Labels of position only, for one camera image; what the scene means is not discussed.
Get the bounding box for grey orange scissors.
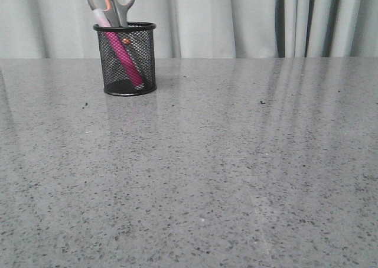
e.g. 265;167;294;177
87;0;135;28

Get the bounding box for pink pen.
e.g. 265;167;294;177
93;9;144;90

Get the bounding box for black mesh pen cup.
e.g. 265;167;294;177
93;22;157;96

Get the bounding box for grey curtain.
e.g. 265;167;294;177
1;0;377;58

